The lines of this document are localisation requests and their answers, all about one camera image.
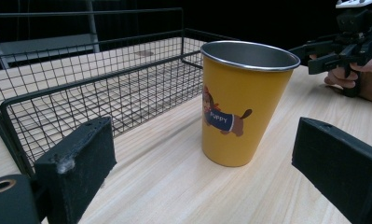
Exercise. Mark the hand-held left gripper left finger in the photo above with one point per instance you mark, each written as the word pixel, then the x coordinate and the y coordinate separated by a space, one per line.
pixel 78 161

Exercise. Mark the yellow metal cup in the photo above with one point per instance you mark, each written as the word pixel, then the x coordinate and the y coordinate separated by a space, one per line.
pixel 236 93

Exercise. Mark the grey metal stand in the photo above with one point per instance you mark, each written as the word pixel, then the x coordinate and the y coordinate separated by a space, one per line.
pixel 50 43

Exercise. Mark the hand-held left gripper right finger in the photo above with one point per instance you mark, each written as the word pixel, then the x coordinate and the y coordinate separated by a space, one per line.
pixel 339 161

